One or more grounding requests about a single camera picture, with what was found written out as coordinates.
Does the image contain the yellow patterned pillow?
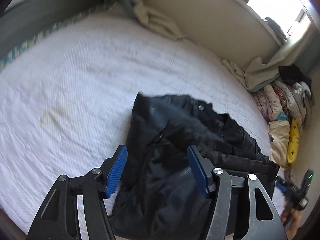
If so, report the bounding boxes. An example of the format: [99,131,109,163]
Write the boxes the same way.
[287,119,300,165]

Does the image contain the cream blanket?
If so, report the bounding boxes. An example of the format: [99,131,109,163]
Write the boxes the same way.
[268,120,290,168]

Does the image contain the beige right curtain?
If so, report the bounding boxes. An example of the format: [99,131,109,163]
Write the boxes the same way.
[221,25,319,92]

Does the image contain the white quilted bed cover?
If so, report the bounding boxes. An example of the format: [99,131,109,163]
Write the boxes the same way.
[1,6,271,233]

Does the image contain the black cloth on pile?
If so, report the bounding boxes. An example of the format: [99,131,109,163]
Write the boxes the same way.
[278,64,312,89]

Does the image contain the black police jacket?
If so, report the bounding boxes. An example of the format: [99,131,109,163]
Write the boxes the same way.
[109,94,279,239]

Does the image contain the dark grey headboard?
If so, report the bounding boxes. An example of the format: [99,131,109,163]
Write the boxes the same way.
[1,0,103,58]

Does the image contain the pink floral folded quilt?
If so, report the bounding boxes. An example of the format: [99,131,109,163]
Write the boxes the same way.
[253,84,290,123]

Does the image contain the grey dotted folded quilt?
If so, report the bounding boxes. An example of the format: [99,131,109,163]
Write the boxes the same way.
[271,79,315,132]

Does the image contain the beige left curtain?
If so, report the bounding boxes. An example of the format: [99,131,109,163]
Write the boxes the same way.
[119,0,186,41]

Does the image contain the beige curtain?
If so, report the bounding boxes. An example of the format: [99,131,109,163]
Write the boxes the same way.
[221,25,319,92]
[119,0,186,41]

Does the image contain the person right hand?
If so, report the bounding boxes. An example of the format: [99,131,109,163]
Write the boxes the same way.
[280,203,302,240]

